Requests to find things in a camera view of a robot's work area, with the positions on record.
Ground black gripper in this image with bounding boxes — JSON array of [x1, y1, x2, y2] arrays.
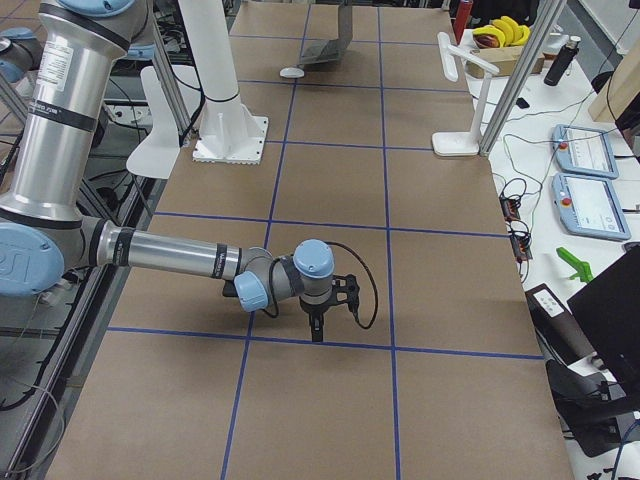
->
[[299, 274, 360, 342]]

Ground grey laptop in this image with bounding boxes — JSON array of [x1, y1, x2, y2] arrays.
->
[[298, 1, 353, 73]]

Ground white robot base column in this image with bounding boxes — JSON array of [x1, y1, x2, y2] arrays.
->
[[179, 0, 269, 165]]

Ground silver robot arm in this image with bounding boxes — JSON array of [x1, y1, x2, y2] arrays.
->
[[1, 1, 359, 341], [1, 27, 43, 83]]

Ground white desk lamp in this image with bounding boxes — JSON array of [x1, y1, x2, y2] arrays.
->
[[431, 31, 501, 158]]

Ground white computer mouse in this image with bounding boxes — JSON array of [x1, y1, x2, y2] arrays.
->
[[279, 66, 305, 79]]

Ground white chair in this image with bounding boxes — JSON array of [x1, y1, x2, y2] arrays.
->
[[126, 66, 196, 180]]

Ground green plastic clamp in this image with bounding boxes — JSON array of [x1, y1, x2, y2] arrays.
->
[[556, 247, 594, 284]]

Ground black monitor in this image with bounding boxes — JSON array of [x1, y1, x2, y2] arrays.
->
[[568, 247, 639, 390]]

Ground lower teach pendant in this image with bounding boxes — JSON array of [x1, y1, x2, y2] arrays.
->
[[551, 173, 631, 241]]

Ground teach pendant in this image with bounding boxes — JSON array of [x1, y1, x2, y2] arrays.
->
[[551, 124, 619, 180], [551, 173, 631, 241]]

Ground upper teach pendant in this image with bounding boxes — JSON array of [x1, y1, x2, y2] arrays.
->
[[551, 124, 619, 180]]

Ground yellow bananas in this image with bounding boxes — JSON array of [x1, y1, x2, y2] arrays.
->
[[472, 16, 531, 48]]

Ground black water bottle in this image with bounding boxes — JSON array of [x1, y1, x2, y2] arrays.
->
[[543, 35, 581, 86]]

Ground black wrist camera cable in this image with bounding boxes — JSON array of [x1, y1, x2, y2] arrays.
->
[[267, 241, 379, 330]]

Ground aluminium frame post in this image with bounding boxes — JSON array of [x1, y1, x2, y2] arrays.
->
[[479, 0, 567, 157]]

